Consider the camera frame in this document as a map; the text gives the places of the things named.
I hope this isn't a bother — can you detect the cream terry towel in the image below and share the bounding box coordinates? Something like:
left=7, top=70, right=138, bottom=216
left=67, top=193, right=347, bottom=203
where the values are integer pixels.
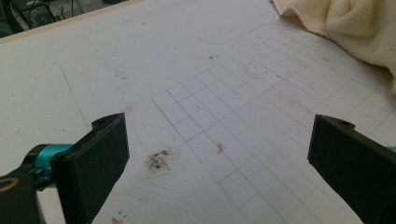
left=270, top=0, right=396, bottom=98

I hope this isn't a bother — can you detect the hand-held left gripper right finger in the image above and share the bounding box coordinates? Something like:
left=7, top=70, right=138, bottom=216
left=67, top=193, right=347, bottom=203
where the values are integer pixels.
left=307, top=114, right=396, bottom=224

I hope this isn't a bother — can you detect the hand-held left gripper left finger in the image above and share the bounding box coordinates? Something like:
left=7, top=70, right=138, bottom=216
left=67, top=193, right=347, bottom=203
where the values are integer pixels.
left=50, top=112, right=131, bottom=224

